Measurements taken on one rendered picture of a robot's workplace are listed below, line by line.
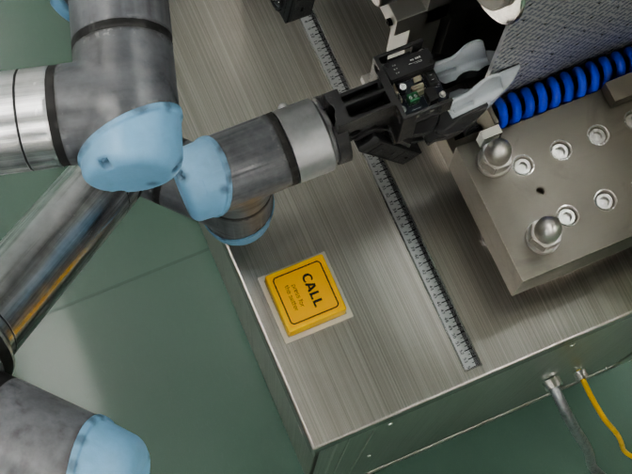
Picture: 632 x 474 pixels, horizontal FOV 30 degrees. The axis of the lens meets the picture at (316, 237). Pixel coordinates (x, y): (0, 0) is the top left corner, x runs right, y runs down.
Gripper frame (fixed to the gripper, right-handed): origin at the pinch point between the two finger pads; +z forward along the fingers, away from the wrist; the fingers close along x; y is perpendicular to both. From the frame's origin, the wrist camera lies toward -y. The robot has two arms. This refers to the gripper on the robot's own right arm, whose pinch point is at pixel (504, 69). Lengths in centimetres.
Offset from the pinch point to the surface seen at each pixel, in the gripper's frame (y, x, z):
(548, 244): -3.9, -17.7, -2.9
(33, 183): -109, 51, -55
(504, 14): 13.3, 0.3, -2.6
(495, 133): -3.6, -4.8, -2.7
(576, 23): 5.8, -0.3, 6.5
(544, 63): -2.0, -0.3, 4.9
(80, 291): -109, 28, -54
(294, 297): -16.6, -10.1, -27.3
